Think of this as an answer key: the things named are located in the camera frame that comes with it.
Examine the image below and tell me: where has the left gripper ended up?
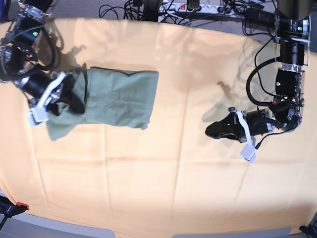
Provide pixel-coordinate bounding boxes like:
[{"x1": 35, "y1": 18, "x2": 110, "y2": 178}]
[{"x1": 205, "y1": 107, "x2": 277, "y2": 143}]

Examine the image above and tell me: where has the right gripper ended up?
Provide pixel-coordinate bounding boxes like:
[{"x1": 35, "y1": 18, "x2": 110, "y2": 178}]
[{"x1": 21, "y1": 71, "x2": 85, "y2": 117}]

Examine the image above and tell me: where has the green T-shirt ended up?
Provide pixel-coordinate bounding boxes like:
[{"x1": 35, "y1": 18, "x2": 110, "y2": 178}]
[{"x1": 47, "y1": 67, "x2": 159, "y2": 141}]

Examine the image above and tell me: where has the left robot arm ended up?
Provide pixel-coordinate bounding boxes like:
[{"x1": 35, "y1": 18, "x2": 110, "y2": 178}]
[{"x1": 205, "y1": 0, "x2": 315, "y2": 146}]

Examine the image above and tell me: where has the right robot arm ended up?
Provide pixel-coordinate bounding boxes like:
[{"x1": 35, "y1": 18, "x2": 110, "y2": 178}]
[{"x1": 0, "y1": 0, "x2": 85, "y2": 121}]

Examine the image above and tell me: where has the yellow table cloth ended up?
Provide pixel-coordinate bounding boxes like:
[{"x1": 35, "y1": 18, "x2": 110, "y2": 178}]
[{"x1": 0, "y1": 18, "x2": 317, "y2": 238}]

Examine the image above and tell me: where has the black power adapter box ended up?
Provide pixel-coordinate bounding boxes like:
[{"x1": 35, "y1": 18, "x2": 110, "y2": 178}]
[{"x1": 245, "y1": 8, "x2": 276, "y2": 28}]

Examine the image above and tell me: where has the black clamp right corner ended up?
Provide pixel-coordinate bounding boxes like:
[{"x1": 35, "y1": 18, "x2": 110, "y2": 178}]
[{"x1": 299, "y1": 217, "x2": 317, "y2": 238}]

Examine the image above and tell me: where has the blue red clamp left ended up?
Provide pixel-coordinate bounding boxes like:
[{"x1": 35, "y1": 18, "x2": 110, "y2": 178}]
[{"x1": 0, "y1": 196, "x2": 29, "y2": 218}]

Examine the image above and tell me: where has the white power strip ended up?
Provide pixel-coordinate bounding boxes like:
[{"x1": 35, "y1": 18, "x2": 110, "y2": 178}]
[{"x1": 159, "y1": 3, "x2": 223, "y2": 14}]

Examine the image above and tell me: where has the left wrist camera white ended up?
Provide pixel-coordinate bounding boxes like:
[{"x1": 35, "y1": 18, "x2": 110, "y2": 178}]
[{"x1": 240, "y1": 144, "x2": 257, "y2": 163}]

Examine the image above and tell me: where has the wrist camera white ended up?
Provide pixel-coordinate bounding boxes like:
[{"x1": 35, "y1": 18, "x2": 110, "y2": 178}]
[
  {"x1": 26, "y1": 107, "x2": 49, "y2": 127},
  {"x1": 240, "y1": 144, "x2": 257, "y2": 163}
]

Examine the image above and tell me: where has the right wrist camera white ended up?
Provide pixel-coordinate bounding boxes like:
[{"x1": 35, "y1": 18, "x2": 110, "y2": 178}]
[{"x1": 26, "y1": 107, "x2": 49, "y2": 127}]

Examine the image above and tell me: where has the black centre stand post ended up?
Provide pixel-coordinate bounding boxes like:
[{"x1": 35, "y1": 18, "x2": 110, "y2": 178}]
[{"x1": 141, "y1": 0, "x2": 160, "y2": 22}]

